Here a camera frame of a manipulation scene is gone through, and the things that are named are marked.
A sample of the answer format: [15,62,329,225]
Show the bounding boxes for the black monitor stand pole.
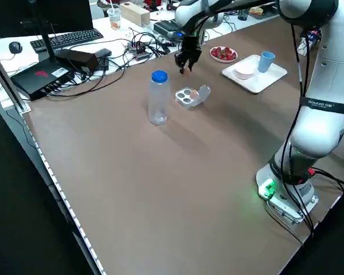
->
[28,0,57,64]

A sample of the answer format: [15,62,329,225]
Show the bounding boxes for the blue plastic cup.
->
[257,51,276,74]

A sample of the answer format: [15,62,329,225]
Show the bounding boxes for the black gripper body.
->
[177,35,202,57]

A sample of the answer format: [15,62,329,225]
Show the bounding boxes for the grey usb hub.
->
[127,41,150,61]

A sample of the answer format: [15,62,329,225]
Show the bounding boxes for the white round plate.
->
[209,45,239,63]

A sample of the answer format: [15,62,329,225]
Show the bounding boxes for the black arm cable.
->
[279,21,318,233]

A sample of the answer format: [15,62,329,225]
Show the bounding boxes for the black rectangular brick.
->
[55,49,100,74]

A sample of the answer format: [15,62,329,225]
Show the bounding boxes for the clear plastic egg carton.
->
[174,84,212,110]

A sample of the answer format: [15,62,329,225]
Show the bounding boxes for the clear plastic drink cup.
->
[106,7,122,30]

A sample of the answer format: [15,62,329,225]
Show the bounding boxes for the black base cables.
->
[265,167,344,247]

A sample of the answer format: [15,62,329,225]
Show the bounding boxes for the pink bowl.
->
[234,63,256,81]

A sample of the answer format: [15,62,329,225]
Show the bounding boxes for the black monitor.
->
[0,0,94,38]

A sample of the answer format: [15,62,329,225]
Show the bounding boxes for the red strawberries heap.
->
[211,46,237,60]

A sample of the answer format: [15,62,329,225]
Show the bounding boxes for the clear bottle blue cap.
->
[147,70,170,126]

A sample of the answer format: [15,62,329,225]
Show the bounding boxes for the light wooden box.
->
[119,2,151,27]

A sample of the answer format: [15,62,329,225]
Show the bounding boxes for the grey black desk device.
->
[154,20,182,38]

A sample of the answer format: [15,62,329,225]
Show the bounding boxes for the black box red logo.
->
[10,58,76,101]

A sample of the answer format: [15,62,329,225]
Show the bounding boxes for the small black adapter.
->
[93,48,113,58]

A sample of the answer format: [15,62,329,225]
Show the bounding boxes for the blue white milk carton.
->
[299,27,323,57]

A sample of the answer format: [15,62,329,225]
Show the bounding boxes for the black keyboard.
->
[29,28,104,53]

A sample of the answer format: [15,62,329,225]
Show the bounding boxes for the white rectangular tray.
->
[221,54,288,95]

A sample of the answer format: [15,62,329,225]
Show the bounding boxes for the aluminium frame rail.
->
[0,45,33,115]

